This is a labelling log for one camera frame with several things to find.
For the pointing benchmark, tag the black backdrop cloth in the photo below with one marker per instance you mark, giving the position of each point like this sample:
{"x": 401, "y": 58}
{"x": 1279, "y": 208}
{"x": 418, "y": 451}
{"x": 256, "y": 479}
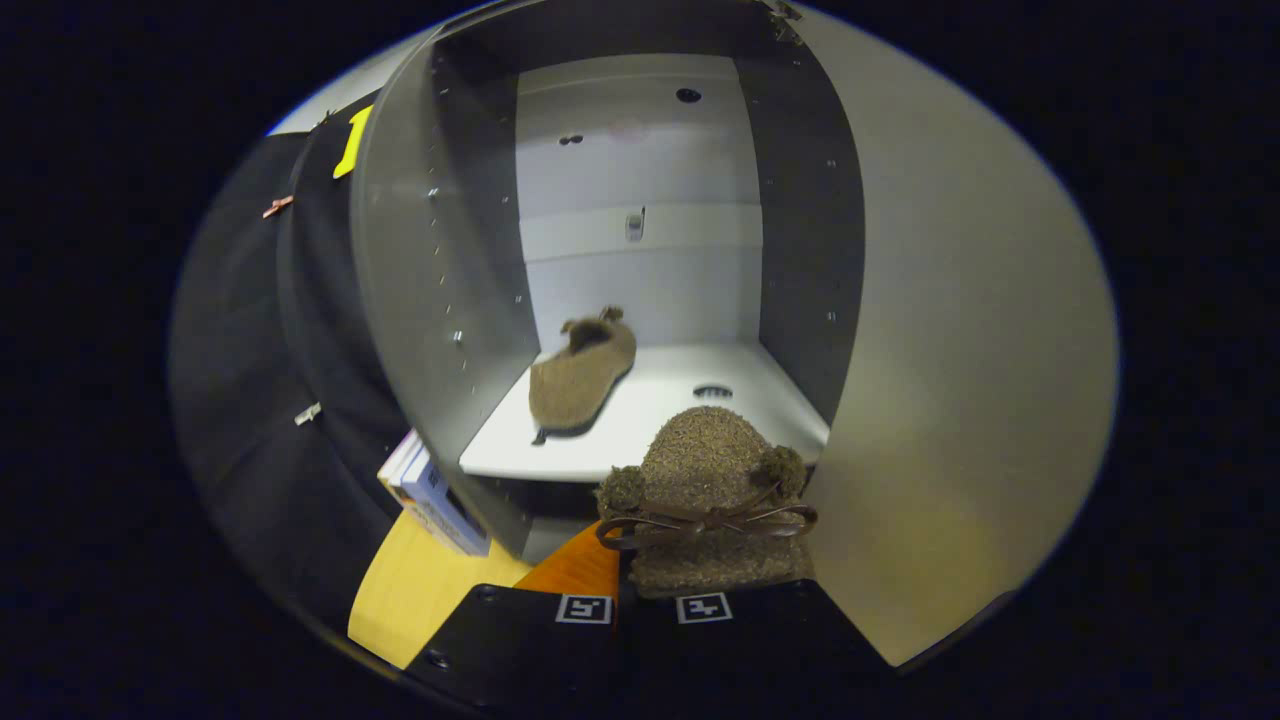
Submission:
{"x": 250, "y": 400}

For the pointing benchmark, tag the brown fuzzy shoe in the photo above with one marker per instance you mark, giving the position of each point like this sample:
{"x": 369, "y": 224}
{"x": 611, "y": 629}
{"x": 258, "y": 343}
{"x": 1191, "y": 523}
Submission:
{"x": 575, "y": 385}
{"x": 705, "y": 460}

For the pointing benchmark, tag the grey shoe cabinet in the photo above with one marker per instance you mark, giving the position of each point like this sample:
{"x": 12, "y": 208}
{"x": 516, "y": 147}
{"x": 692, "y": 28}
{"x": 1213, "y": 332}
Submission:
{"x": 410, "y": 300}

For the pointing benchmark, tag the pink clip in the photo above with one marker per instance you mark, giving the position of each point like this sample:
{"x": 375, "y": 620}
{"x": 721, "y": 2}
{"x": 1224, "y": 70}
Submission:
{"x": 278, "y": 207}

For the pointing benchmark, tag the white clip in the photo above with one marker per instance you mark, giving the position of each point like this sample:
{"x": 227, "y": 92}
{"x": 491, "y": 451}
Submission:
{"x": 308, "y": 413}

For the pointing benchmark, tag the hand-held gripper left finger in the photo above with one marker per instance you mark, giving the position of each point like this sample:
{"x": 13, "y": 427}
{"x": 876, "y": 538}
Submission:
{"x": 520, "y": 650}

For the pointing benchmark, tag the white cabinet shelf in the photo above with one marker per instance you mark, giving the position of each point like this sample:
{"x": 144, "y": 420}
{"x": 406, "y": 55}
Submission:
{"x": 640, "y": 420}

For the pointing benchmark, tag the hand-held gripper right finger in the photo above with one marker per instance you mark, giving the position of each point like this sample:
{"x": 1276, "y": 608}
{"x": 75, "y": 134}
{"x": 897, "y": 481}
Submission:
{"x": 750, "y": 650}

